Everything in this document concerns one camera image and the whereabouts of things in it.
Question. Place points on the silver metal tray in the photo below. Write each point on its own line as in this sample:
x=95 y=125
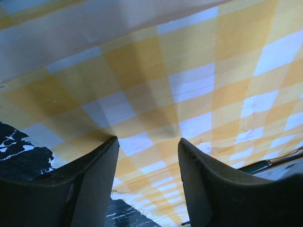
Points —
x=281 y=172

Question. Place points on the yellow checkered tablecloth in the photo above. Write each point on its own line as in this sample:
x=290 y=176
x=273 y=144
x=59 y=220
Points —
x=227 y=75

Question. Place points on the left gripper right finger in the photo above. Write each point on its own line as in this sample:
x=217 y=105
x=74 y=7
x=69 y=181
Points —
x=218 y=195

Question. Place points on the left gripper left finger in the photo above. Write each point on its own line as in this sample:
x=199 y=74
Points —
x=74 y=195

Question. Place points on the silver fork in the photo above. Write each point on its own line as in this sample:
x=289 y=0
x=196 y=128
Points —
x=266 y=164

